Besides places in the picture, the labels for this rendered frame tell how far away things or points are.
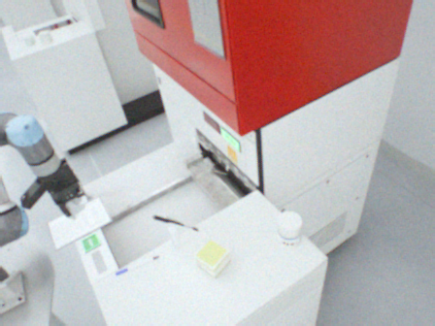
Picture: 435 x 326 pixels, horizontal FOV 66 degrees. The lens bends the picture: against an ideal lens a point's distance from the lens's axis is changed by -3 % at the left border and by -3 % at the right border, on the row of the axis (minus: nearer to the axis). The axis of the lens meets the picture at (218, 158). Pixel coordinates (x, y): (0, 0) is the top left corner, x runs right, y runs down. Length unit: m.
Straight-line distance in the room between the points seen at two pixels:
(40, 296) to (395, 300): 1.72
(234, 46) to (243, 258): 0.60
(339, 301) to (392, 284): 0.32
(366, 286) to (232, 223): 1.19
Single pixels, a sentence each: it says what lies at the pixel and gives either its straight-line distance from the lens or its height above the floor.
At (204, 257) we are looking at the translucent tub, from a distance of 1.00.
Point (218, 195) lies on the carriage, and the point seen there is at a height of 0.88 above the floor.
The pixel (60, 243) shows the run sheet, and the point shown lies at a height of 0.96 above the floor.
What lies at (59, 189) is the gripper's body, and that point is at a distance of 1.03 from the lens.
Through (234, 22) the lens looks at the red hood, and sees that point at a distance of 0.86.
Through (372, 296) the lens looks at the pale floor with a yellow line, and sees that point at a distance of 2.14.
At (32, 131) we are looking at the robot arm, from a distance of 0.91.
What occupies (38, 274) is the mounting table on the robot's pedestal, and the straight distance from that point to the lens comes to 1.46.
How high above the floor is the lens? 1.88
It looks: 42 degrees down
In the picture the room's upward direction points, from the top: 9 degrees counter-clockwise
